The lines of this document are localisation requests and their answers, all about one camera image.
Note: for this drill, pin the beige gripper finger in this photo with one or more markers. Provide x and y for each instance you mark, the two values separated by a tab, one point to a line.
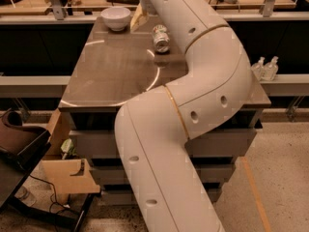
140	17

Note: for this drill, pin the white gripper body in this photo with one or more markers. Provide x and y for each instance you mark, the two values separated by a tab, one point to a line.
148	6

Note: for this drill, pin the silver green 7up can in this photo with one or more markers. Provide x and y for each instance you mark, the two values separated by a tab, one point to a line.
161	39

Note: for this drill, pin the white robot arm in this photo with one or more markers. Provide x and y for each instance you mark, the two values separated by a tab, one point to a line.
152	128

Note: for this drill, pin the white ceramic bowl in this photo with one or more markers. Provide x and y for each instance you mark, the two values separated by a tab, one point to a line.
116	18

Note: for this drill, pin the grey drawer cabinet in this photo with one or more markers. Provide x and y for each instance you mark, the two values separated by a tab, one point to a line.
114	67

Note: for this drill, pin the left clear pump bottle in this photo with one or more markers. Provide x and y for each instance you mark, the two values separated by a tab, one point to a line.
257	68

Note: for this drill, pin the clear pump bottle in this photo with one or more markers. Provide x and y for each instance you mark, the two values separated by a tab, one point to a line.
270	69
257	68

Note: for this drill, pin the right clear pump bottle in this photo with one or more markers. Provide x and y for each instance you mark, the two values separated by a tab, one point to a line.
270	69

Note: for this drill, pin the green white small packet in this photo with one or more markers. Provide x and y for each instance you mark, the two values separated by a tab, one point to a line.
67	148

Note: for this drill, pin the top grey drawer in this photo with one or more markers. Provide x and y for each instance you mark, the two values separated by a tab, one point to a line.
101	144

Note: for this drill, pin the grey drawer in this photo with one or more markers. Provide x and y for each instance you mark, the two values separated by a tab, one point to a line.
101	144
126	197
208	173

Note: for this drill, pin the middle grey drawer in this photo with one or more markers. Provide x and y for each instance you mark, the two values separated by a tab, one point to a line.
208	173

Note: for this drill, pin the beige cardboard piece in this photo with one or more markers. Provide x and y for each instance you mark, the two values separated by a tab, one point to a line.
69	176

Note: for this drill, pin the dark brown tray cart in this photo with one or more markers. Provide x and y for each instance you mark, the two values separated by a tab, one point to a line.
21	149

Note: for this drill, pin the bottom grey drawer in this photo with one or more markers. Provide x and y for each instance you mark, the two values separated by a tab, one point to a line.
126	197

